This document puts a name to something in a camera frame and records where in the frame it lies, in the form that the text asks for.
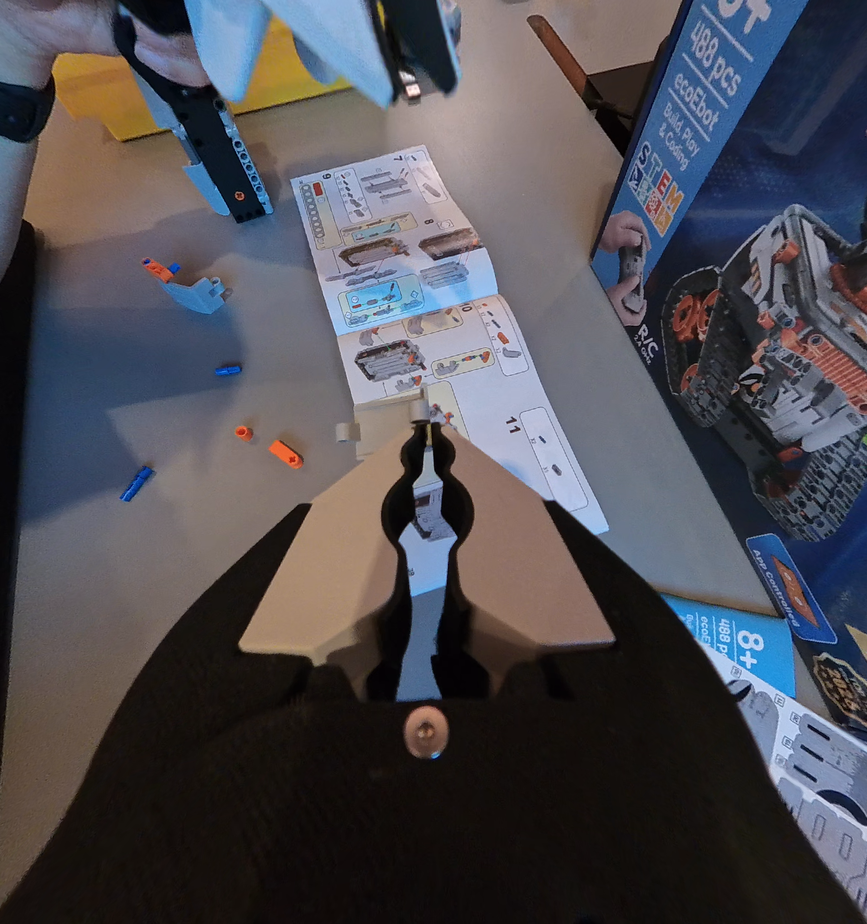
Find grey and black brick model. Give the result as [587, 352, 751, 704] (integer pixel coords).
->
[133, 68, 275, 223]

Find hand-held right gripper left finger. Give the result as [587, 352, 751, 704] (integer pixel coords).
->
[238, 426, 414, 700]

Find blue booklet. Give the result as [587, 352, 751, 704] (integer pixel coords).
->
[660, 593, 797, 697]

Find sticker sheet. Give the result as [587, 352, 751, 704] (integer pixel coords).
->
[700, 635, 867, 924]

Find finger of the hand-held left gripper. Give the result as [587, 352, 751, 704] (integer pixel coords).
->
[372, 0, 465, 98]
[260, 0, 398, 109]

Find grey desk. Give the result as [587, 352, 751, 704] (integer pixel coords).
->
[0, 0, 831, 918]

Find person's left hand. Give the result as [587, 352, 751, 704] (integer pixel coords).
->
[0, 0, 212, 89]

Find open instruction booklet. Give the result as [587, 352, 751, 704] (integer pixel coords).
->
[291, 144, 609, 596]

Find yellow plastic bin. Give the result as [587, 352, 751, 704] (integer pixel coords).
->
[52, 18, 351, 143]

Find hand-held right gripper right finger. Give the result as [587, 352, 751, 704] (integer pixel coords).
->
[433, 426, 616, 700]

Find grey bracket with orange connector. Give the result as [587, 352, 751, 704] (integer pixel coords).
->
[142, 256, 233, 315]

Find plain grey bracket brick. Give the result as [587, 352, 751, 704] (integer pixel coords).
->
[336, 386, 443, 495]

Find robot kit box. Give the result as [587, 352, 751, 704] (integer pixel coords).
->
[590, 0, 867, 755]

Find black wristband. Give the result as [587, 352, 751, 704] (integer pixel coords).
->
[0, 68, 56, 143]

